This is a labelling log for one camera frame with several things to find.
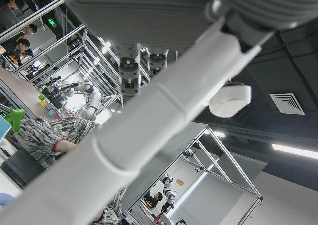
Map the deep teal plastic bin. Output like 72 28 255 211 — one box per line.
0 115 12 143

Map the left white grey robot hand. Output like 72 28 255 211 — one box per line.
0 0 318 225

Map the person in black cap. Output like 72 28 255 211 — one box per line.
1 38 31 65

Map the ceiling air vent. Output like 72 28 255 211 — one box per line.
269 93 305 115

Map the ceiling light strip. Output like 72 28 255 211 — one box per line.
271 143 318 160

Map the person in black yellow shirt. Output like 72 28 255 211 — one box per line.
143 191 163 211

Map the white humanoid robot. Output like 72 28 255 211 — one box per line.
61 80 102 119
160 174 178 212

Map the aluminium frame cage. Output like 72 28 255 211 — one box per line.
121 127 264 225
0 0 124 109

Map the person with glasses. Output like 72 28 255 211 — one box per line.
17 23 38 41

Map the brown table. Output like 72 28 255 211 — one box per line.
0 66 50 118

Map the green plastic clamp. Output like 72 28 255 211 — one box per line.
4 107 26 133

